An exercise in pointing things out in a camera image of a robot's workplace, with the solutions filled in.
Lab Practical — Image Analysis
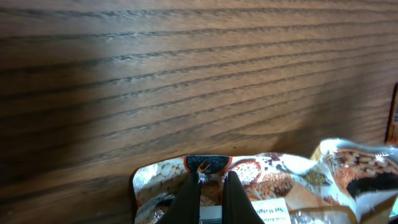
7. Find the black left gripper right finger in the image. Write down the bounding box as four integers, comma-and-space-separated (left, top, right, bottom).
221, 171, 264, 224

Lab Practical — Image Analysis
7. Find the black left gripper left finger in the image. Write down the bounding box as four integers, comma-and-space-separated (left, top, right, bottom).
157, 172, 201, 224

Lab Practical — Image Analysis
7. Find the clear white plastic pouch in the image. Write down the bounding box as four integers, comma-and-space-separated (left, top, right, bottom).
132, 139, 397, 223

